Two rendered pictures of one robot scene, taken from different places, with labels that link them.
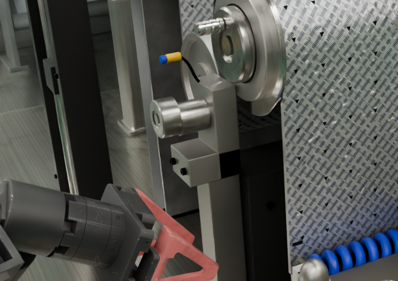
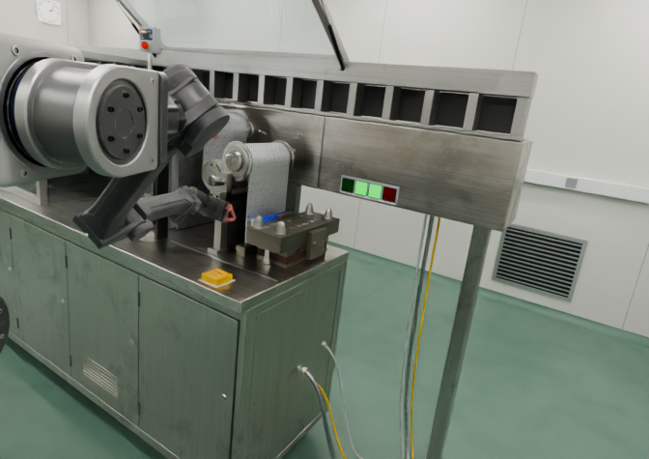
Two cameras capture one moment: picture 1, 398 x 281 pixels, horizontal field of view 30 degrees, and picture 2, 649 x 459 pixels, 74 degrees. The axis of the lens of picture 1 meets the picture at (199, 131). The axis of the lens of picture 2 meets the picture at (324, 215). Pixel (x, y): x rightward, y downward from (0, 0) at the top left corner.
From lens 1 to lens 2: 0.99 m
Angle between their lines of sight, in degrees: 37
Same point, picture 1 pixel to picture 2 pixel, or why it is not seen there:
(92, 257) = (211, 209)
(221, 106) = (228, 178)
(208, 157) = (224, 192)
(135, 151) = not seen: hidden behind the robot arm
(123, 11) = not seen: hidden behind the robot
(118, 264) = (216, 212)
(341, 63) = (262, 168)
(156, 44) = (181, 166)
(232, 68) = (235, 167)
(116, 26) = not seen: hidden behind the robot
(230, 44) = (235, 160)
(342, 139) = (260, 188)
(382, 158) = (268, 195)
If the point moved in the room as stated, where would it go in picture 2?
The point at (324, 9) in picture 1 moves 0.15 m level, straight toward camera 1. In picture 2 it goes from (259, 154) to (271, 160)
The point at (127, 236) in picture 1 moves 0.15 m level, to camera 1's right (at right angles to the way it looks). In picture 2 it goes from (219, 204) to (260, 202)
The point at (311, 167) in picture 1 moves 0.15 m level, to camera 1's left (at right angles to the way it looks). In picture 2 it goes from (253, 194) to (214, 196)
